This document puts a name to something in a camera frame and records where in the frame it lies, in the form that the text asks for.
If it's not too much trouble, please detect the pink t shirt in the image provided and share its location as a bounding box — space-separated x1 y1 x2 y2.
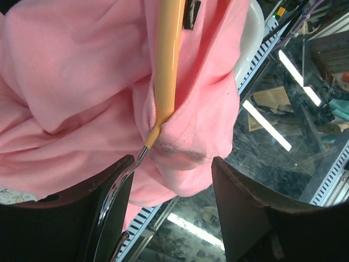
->
1 1 250 225

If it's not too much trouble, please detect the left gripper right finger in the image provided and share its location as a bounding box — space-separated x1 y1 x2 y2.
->
212 157 348 261

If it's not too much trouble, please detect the floral mat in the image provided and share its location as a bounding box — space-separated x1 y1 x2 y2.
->
0 187 38 205

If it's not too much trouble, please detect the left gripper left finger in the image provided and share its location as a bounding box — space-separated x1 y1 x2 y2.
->
1 155 134 261

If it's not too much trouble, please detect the orange hanger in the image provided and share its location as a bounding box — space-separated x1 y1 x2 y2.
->
83 1 186 261

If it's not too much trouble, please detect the white laundry basket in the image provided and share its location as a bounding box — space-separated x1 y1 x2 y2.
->
233 0 264 90

